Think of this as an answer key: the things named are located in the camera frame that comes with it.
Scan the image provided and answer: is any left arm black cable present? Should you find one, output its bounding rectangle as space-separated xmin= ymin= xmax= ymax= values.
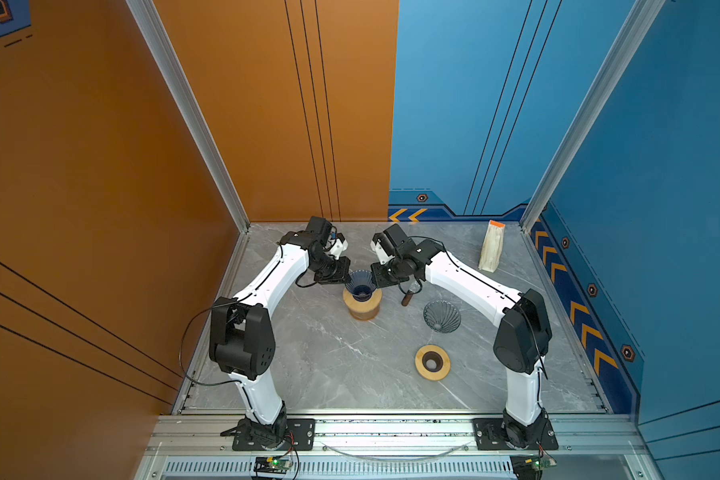
xmin=178 ymin=239 xmax=289 ymax=415

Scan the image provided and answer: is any left circuit board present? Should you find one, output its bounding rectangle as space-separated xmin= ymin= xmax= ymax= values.
xmin=253 ymin=457 xmax=293 ymax=479

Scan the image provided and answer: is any right circuit board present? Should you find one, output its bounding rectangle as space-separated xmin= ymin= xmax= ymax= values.
xmin=510 ymin=456 xmax=557 ymax=480

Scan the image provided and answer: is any circuit board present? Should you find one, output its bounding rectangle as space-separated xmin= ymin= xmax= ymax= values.
xmin=510 ymin=456 xmax=557 ymax=480
xmin=253 ymin=457 xmax=293 ymax=479

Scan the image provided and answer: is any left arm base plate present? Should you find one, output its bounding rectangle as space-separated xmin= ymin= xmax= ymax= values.
xmin=232 ymin=418 xmax=316 ymax=452

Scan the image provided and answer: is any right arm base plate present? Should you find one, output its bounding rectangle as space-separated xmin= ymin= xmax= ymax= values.
xmin=472 ymin=414 xmax=559 ymax=451

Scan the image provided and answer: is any right aluminium corner post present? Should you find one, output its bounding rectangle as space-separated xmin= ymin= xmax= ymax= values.
xmin=519 ymin=0 xmax=665 ymax=234

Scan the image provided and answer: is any grey glass dripper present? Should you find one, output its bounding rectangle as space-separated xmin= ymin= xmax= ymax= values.
xmin=423 ymin=300 xmax=461 ymax=334

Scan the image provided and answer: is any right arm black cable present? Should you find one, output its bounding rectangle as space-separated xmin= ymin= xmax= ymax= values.
xmin=410 ymin=236 xmax=550 ymax=409

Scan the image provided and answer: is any left aluminium corner post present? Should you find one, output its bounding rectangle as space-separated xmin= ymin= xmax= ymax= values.
xmin=126 ymin=0 xmax=250 ymax=234

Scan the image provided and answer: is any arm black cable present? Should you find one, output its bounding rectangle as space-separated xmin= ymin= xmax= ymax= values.
xmin=178 ymin=239 xmax=289 ymax=415
xmin=410 ymin=236 xmax=550 ymax=409

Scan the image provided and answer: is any wooden dripper ring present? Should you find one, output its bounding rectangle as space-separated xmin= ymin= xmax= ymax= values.
xmin=342 ymin=286 xmax=383 ymax=316
xmin=413 ymin=344 xmax=452 ymax=382

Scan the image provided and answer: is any blue glass dripper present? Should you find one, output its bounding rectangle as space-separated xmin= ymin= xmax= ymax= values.
xmin=345 ymin=270 xmax=376 ymax=302

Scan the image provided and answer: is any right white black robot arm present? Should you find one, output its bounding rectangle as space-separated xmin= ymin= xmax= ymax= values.
xmin=371 ymin=224 xmax=553 ymax=449

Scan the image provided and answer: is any aluminium corner post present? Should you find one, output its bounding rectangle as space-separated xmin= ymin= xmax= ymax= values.
xmin=519 ymin=0 xmax=665 ymax=234
xmin=126 ymin=0 xmax=250 ymax=234

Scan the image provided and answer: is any amber glass pitcher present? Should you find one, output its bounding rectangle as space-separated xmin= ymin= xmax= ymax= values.
xmin=348 ymin=304 xmax=380 ymax=321

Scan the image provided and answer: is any coffee filter bag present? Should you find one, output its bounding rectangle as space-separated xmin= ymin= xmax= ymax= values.
xmin=479 ymin=220 xmax=505 ymax=272

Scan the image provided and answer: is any aluminium front rail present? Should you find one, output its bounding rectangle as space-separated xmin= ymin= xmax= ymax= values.
xmin=135 ymin=411 xmax=662 ymax=479

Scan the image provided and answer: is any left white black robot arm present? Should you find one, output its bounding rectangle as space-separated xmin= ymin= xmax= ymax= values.
xmin=208 ymin=216 xmax=350 ymax=449

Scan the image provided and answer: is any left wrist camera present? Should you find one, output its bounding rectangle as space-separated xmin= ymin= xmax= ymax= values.
xmin=327 ymin=233 xmax=348 ymax=258

